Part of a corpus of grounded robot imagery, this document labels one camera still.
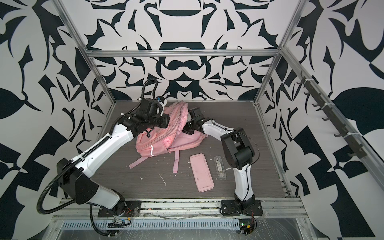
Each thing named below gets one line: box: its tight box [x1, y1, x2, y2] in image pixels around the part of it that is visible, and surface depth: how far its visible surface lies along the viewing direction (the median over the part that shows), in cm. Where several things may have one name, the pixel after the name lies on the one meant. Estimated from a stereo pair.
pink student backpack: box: [128, 101, 208, 173], surface depth 88 cm
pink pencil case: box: [189, 153, 215, 193], surface depth 85 cm
